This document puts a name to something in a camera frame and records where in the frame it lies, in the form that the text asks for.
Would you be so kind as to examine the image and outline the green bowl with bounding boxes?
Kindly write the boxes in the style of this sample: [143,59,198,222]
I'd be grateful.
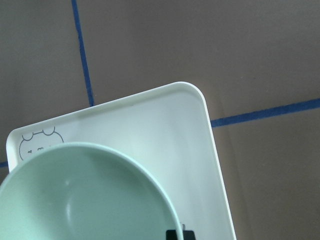
[0,143,183,240]

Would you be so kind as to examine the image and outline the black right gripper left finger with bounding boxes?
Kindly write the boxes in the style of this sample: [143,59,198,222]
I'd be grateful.
[165,229,178,240]

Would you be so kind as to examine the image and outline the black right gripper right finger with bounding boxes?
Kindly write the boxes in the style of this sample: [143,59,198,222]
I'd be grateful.
[182,224,196,240]

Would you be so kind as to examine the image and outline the cream bear serving tray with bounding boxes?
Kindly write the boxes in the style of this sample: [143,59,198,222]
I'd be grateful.
[6,82,236,240]

